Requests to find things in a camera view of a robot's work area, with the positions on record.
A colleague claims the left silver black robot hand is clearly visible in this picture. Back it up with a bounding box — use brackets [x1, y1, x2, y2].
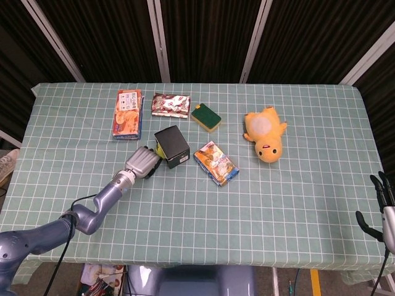
[125, 146, 163, 180]

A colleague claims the silver red snack packet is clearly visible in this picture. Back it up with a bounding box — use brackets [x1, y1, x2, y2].
[151, 92, 191, 119]

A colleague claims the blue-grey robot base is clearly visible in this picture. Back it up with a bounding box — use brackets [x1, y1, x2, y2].
[127, 265, 257, 296]

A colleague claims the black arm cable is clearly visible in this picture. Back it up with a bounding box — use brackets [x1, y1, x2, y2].
[369, 249, 391, 296]
[42, 194, 97, 296]

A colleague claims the white divider frame post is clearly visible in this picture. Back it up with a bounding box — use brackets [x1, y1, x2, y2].
[239, 0, 274, 84]
[146, 0, 172, 83]
[340, 29, 395, 86]
[20, 0, 86, 83]
[0, 129, 23, 148]

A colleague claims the yellow floor tape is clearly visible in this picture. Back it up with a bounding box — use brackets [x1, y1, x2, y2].
[310, 268, 322, 296]

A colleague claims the green checked tablecloth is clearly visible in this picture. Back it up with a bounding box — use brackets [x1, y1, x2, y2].
[0, 82, 395, 286]

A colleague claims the green yellow sponge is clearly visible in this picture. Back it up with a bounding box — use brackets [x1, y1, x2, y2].
[190, 103, 222, 133]

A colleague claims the large orange cracker box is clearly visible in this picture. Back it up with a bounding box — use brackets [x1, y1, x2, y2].
[111, 89, 145, 142]

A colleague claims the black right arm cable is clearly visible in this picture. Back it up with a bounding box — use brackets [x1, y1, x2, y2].
[369, 249, 391, 296]

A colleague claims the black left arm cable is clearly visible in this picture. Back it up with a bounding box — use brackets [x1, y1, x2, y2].
[42, 194, 97, 296]

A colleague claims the white table leg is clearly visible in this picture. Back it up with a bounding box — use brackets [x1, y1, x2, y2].
[271, 266, 280, 296]

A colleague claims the grey sneaker shoe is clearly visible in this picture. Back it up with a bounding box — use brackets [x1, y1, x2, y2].
[0, 149, 20, 187]

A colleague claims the green thin cable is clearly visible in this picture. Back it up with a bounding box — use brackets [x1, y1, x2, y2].
[288, 268, 302, 296]

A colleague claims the orange blue snack pack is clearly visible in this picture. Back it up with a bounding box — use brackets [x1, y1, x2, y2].
[193, 141, 240, 187]

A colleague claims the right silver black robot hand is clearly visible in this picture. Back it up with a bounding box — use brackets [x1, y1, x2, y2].
[355, 171, 395, 255]

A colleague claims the black cardboard box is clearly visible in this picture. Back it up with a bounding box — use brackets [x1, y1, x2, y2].
[154, 125, 191, 170]

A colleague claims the yellow plush toy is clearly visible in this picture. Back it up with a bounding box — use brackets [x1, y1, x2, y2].
[243, 105, 289, 164]

